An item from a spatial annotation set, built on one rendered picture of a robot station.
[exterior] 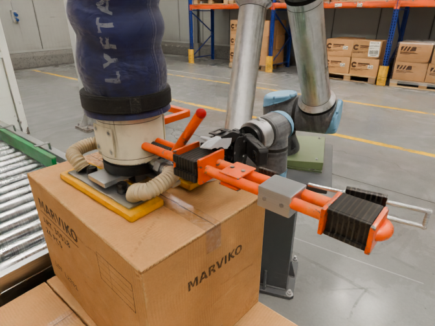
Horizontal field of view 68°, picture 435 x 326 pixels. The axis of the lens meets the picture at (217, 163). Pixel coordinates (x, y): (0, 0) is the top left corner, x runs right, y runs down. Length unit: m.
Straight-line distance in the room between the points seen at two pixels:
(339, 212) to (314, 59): 0.76
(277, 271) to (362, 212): 1.31
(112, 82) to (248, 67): 0.44
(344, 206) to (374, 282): 1.59
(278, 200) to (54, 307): 0.85
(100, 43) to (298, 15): 0.62
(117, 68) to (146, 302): 0.49
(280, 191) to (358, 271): 1.61
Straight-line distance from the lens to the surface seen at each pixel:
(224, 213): 0.79
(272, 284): 1.91
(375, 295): 2.06
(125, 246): 0.72
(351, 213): 0.55
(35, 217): 1.72
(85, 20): 0.78
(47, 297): 1.26
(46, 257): 1.34
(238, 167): 0.68
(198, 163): 0.68
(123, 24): 0.76
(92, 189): 0.90
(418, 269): 2.35
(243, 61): 1.04
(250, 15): 1.08
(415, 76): 7.70
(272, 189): 0.60
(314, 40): 1.17
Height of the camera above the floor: 1.38
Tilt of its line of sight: 25 degrees down
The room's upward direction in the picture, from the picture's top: straight up
